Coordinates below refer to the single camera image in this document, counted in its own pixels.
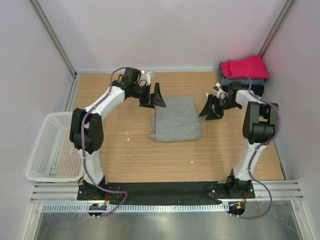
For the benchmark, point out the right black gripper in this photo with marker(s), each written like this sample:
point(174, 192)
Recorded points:
point(207, 110)

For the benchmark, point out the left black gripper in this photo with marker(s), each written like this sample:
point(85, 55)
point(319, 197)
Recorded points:
point(158, 100)

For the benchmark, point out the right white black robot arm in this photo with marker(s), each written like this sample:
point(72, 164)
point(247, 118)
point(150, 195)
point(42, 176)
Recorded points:
point(260, 127)

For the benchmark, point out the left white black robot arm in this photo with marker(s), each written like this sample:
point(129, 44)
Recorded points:
point(86, 130)

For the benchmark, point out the folded blue grey t shirt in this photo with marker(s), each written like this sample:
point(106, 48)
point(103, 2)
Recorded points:
point(243, 81)

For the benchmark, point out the folded black t shirt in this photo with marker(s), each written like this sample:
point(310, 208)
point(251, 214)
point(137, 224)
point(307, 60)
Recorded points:
point(257, 89)

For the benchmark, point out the folded pink t shirt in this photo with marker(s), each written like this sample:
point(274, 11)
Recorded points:
point(251, 66)

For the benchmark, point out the white plastic basket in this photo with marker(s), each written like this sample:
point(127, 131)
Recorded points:
point(54, 159)

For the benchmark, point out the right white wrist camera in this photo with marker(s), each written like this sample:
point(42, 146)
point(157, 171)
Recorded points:
point(219, 94)

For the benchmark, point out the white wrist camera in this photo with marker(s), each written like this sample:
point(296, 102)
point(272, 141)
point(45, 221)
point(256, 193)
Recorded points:
point(219, 94)
point(145, 78)

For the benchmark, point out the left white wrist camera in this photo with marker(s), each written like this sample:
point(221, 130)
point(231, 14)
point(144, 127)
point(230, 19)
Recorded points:
point(145, 78)

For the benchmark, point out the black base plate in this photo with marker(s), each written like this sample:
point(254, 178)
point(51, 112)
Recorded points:
point(170, 193)

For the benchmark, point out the left aluminium corner post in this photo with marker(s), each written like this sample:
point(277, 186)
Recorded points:
point(52, 35)

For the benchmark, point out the aluminium corner post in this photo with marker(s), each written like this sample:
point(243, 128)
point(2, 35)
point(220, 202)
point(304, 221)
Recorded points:
point(52, 35)
point(279, 21)

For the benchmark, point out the slotted cable duct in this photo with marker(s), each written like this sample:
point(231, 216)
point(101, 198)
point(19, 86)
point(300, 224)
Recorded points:
point(105, 208)

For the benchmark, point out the aluminium rail frame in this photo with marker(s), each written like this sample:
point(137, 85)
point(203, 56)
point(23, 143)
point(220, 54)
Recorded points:
point(281, 190)

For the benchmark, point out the right aluminium corner post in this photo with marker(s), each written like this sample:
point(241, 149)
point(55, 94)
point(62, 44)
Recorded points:
point(279, 21)

